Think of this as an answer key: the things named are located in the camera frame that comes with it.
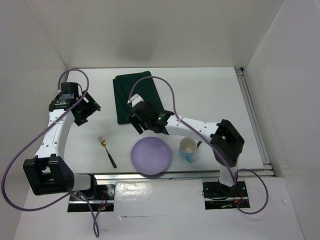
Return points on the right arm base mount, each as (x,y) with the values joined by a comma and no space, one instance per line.
(217,198)

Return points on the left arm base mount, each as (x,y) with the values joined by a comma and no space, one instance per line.
(100,196)

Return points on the light blue mug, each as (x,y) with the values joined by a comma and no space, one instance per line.
(187,147)

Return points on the gold fork black handle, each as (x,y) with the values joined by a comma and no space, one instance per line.
(104,144)

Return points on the purple plate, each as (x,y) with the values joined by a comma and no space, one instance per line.
(151,156)

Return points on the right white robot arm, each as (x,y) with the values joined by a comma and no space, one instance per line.
(225,141)

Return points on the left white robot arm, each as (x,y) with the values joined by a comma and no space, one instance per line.
(47,172)

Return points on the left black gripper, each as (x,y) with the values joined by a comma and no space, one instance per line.
(91,106)

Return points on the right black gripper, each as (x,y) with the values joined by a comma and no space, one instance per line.
(135,123)

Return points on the aluminium rail frame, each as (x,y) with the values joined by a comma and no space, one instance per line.
(207,94)

